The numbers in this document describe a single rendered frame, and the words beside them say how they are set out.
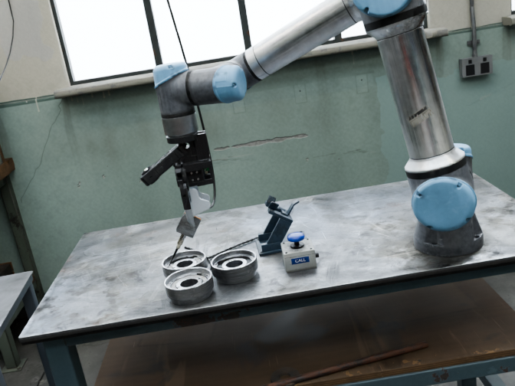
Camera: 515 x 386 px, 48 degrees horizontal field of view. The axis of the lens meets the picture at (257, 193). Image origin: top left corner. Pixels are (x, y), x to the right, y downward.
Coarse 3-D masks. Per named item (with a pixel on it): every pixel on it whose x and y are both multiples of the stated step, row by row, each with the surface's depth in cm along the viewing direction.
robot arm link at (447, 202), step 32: (384, 0) 99; (416, 0) 101; (384, 32) 103; (416, 32) 103; (384, 64) 108; (416, 64) 104; (416, 96) 105; (416, 128) 107; (448, 128) 109; (416, 160) 110; (448, 160) 107; (416, 192) 110; (448, 192) 107; (448, 224) 110
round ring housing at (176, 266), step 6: (180, 252) 140; (186, 252) 140; (192, 252) 140; (198, 252) 139; (168, 258) 138; (174, 258) 139; (204, 258) 134; (162, 264) 134; (168, 264) 137; (174, 264) 136; (180, 264) 137; (186, 264) 138; (192, 264) 134; (198, 264) 132; (204, 264) 133; (162, 270) 134; (168, 270) 131; (174, 270) 131
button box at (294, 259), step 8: (304, 240) 134; (288, 248) 131; (296, 248) 130; (304, 248) 130; (312, 248) 129; (288, 256) 128; (296, 256) 128; (304, 256) 128; (312, 256) 129; (288, 264) 129; (296, 264) 129; (304, 264) 129; (312, 264) 129; (288, 272) 129
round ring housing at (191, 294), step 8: (176, 272) 129; (184, 272) 130; (192, 272) 130; (200, 272) 129; (208, 272) 127; (168, 280) 127; (184, 280) 127; (192, 280) 127; (200, 280) 126; (208, 280) 123; (168, 288) 122; (176, 288) 125; (184, 288) 123; (192, 288) 120; (200, 288) 121; (208, 288) 123; (168, 296) 123; (176, 296) 121; (184, 296) 121; (192, 296) 121; (200, 296) 121; (208, 296) 124; (184, 304) 122
